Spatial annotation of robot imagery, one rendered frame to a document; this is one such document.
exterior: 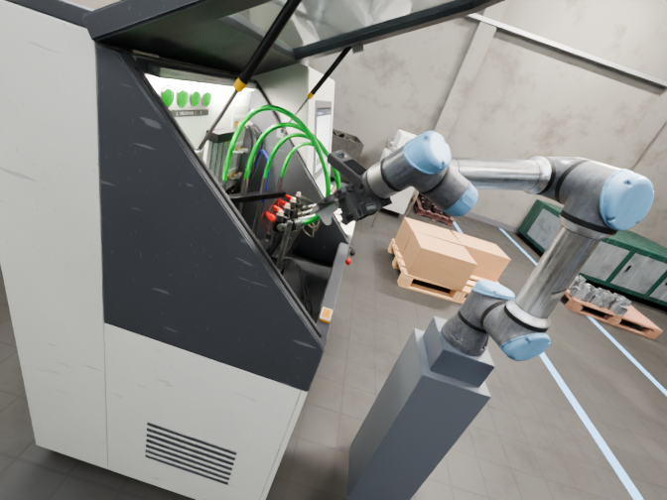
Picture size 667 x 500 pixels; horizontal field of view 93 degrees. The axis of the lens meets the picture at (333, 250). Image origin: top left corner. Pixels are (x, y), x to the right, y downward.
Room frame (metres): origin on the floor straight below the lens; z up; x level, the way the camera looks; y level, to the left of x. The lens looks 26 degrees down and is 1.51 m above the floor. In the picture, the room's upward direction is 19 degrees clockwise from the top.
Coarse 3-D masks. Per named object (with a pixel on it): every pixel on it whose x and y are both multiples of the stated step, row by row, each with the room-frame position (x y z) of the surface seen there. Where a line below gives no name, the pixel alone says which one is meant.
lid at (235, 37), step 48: (144, 0) 0.57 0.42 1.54; (192, 0) 0.57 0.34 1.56; (240, 0) 0.61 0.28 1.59; (336, 0) 0.83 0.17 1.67; (384, 0) 0.94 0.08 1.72; (432, 0) 1.07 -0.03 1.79; (480, 0) 1.21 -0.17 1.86; (144, 48) 0.68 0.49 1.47; (192, 48) 0.77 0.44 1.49; (240, 48) 0.88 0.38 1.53; (288, 48) 1.12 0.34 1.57; (336, 48) 1.23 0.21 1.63
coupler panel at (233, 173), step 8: (240, 112) 1.18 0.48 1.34; (232, 120) 1.12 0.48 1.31; (240, 120) 1.19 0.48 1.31; (232, 128) 1.13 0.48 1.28; (240, 136) 1.21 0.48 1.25; (240, 144) 1.23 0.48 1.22; (240, 152) 1.18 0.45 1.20; (232, 160) 1.17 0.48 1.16; (232, 168) 1.18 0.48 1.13; (232, 176) 1.18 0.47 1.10; (240, 176) 1.23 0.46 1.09; (232, 184) 1.21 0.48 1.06
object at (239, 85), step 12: (288, 0) 0.61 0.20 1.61; (300, 0) 0.62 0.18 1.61; (288, 12) 0.61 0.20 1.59; (276, 24) 0.61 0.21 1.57; (276, 36) 0.62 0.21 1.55; (264, 48) 0.61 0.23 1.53; (252, 60) 0.62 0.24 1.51; (252, 72) 0.62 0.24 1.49; (240, 84) 0.62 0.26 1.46; (216, 120) 0.63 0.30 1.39; (204, 144) 0.63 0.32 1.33
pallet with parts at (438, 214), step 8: (416, 200) 6.24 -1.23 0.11; (424, 200) 6.14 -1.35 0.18; (416, 208) 6.01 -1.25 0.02; (424, 208) 5.77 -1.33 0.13; (432, 208) 5.96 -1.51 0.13; (440, 208) 5.85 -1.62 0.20; (432, 216) 5.73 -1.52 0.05; (440, 216) 5.73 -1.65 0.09; (448, 216) 5.75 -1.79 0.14; (448, 224) 5.68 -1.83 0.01
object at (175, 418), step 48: (144, 336) 0.60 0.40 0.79; (144, 384) 0.59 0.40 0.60; (192, 384) 0.59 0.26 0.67; (240, 384) 0.60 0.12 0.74; (144, 432) 0.59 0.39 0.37; (192, 432) 0.59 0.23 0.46; (240, 432) 0.60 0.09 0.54; (288, 432) 0.60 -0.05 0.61; (144, 480) 0.59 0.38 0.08; (192, 480) 0.59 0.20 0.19; (240, 480) 0.60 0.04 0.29
